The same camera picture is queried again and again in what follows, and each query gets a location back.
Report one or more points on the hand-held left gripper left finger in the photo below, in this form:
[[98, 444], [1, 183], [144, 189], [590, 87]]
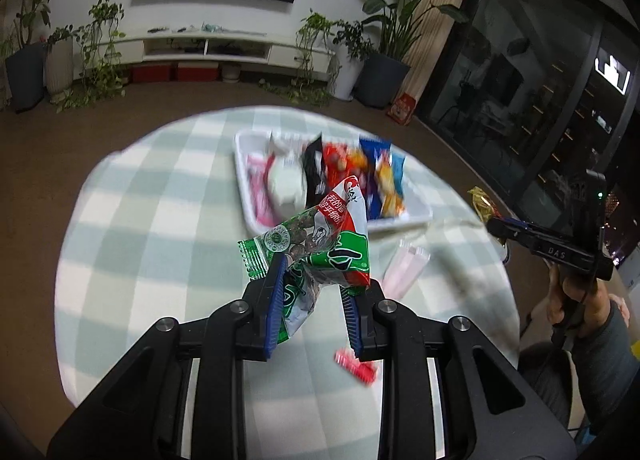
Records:
[[277, 290]]

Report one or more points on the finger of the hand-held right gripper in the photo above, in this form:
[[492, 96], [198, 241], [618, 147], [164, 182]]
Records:
[[515, 232]]

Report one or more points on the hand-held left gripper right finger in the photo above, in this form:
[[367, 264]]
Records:
[[351, 322]]

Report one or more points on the gold snack packet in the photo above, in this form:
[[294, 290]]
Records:
[[481, 202]]

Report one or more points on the green snack packet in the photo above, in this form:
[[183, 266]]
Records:
[[325, 235]]

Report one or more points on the pink snack packet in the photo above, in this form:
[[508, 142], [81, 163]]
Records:
[[260, 190]]

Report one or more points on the white plastic tray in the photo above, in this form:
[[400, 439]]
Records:
[[400, 223]]

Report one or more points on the blue chip snack packet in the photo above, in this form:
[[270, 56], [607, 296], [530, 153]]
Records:
[[372, 150]]

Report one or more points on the person's right forearm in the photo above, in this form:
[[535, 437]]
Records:
[[605, 380]]

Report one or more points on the person's right hand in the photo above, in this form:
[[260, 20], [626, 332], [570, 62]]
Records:
[[597, 305]]

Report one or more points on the small red packet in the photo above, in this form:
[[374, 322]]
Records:
[[356, 366]]

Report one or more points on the pink and white packet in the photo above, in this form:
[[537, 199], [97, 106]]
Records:
[[405, 267]]

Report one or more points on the person's leg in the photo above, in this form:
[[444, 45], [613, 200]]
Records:
[[547, 375]]

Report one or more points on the glass sliding door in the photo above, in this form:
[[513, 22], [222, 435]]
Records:
[[515, 80]]

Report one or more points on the red paper bag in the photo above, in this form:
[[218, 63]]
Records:
[[401, 109]]

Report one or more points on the large-leaf plant in dark pot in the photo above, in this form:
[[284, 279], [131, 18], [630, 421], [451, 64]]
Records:
[[382, 80]]

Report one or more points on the small round pot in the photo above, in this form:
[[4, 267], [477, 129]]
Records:
[[231, 73]]

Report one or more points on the bushy plant in white pot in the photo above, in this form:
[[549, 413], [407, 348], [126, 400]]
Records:
[[347, 75]]

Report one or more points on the beige curtain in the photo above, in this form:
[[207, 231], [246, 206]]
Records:
[[440, 15]]

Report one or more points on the red storage box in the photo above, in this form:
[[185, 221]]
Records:
[[197, 71], [151, 73]]

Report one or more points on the thin vine plant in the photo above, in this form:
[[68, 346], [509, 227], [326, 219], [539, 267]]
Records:
[[312, 30]]

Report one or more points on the small teal object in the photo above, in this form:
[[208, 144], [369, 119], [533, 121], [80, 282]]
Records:
[[212, 28]]

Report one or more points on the white television cabinet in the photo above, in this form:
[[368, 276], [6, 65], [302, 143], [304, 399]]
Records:
[[125, 48]]

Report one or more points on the plant in white ribbed pot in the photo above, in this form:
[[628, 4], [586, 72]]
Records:
[[59, 68]]

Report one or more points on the trailing vine plant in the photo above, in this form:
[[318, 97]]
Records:
[[102, 25]]

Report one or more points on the tall plant in dark pot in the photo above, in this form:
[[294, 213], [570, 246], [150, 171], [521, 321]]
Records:
[[25, 75]]

